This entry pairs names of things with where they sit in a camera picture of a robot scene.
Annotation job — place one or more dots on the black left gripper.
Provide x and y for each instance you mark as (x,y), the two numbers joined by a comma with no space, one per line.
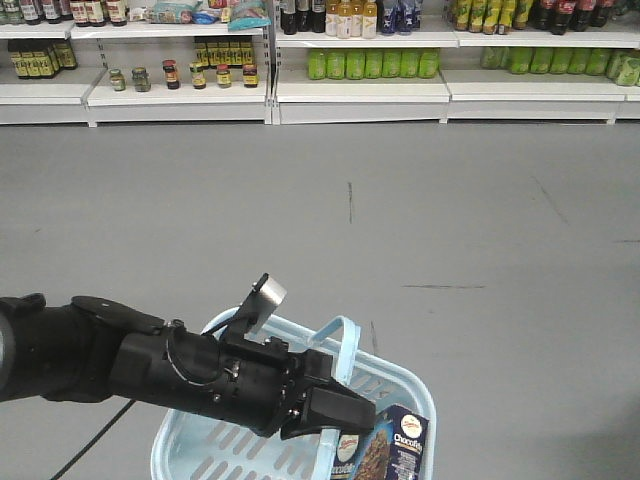
(262,386)

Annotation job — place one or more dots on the blue chocolate cookie box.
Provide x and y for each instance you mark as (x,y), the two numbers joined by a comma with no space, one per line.
(392,450)

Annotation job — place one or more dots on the light blue plastic basket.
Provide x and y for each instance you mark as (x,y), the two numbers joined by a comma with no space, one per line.
(188,446)

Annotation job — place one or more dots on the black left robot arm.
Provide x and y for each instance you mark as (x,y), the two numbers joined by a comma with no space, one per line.
(93,349)

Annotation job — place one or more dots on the white supermarket shelving unit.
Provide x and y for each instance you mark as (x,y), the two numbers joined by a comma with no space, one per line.
(279,73)

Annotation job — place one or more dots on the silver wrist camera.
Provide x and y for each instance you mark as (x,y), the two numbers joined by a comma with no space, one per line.
(265,296)

